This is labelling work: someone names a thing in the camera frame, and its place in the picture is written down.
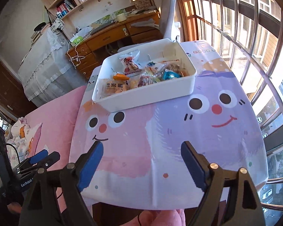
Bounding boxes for blue snack packet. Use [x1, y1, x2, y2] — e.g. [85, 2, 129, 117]
[162, 70, 182, 81]

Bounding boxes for crab roe noodle snack pack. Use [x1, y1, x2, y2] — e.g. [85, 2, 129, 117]
[100, 79, 130, 98]

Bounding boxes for red snack packet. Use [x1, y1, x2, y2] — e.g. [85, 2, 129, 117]
[137, 74, 156, 87]

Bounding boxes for white grey snack packet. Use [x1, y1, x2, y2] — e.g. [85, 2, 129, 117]
[118, 50, 142, 76]

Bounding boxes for person left hand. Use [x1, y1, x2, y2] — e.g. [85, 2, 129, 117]
[7, 202, 22, 214]

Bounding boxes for floral pillow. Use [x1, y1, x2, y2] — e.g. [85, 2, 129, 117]
[4, 117, 42, 168]

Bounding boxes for cartoon printed table mat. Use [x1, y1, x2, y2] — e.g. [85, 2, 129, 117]
[69, 40, 268, 210]

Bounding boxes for lace covered cabinet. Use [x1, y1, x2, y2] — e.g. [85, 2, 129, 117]
[18, 27, 87, 107]

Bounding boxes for wooden desk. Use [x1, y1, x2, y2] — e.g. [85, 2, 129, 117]
[66, 10, 162, 80]

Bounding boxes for white plastic storage bin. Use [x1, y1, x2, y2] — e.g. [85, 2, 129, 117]
[92, 39, 197, 112]

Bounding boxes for green tissue box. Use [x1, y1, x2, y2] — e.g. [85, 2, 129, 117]
[70, 36, 84, 47]

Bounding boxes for metal window bars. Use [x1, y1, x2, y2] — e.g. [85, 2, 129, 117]
[178, 0, 283, 225]

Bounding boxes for grey office chair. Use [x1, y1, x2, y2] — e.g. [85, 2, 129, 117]
[117, 0, 182, 54]

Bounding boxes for white mug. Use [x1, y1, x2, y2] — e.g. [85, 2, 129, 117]
[116, 13, 127, 22]

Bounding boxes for white charger cable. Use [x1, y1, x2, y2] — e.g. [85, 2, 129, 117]
[67, 40, 86, 69]

